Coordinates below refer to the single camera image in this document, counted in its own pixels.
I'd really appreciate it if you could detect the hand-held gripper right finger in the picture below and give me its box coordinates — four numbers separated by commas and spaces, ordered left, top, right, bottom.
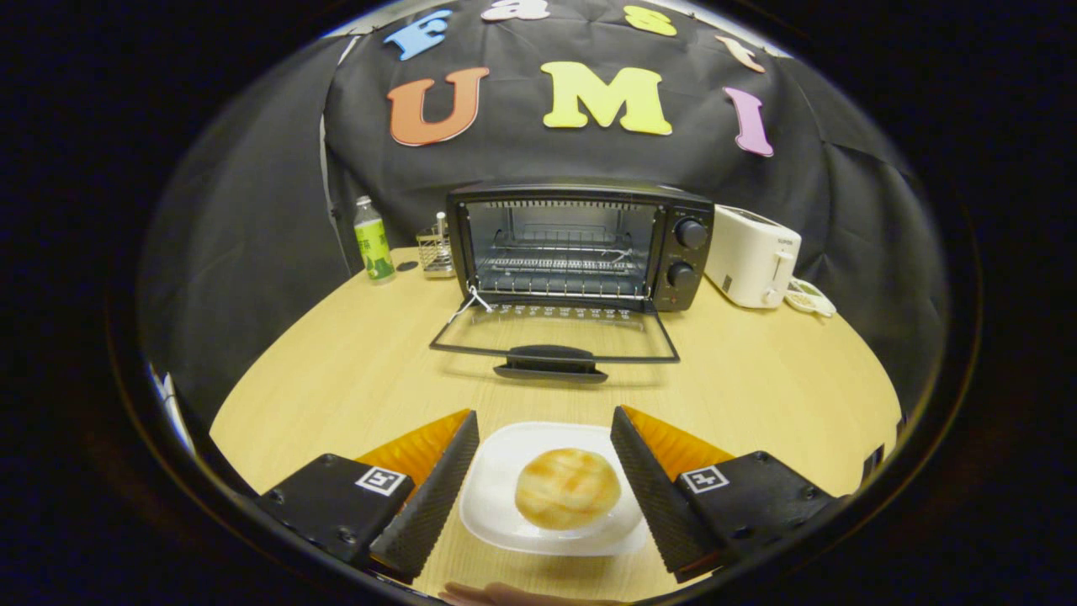
610, 406, 842, 583

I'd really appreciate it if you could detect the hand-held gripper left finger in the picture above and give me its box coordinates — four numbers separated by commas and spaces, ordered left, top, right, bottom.
257, 409, 480, 583

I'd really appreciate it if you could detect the round golden bread bun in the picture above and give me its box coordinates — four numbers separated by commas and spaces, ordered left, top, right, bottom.
515, 448, 622, 531

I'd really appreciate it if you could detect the black toaster oven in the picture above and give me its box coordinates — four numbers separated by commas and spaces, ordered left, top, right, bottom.
429, 178, 716, 384

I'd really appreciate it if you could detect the white pop-up toaster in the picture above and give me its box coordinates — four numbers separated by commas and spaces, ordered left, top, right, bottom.
704, 205, 803, 310

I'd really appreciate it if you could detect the square white plate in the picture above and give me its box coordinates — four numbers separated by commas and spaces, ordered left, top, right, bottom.
459, 421, 649, 558

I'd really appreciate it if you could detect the green label drink bottle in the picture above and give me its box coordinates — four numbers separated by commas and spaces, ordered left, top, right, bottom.
353, 196, 396, 283

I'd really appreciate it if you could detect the white string tag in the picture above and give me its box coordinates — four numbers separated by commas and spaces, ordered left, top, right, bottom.
450, 286, 493, 325

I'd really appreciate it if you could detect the small wire basket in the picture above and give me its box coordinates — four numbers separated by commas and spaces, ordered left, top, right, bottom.
416, 212, 457, 279

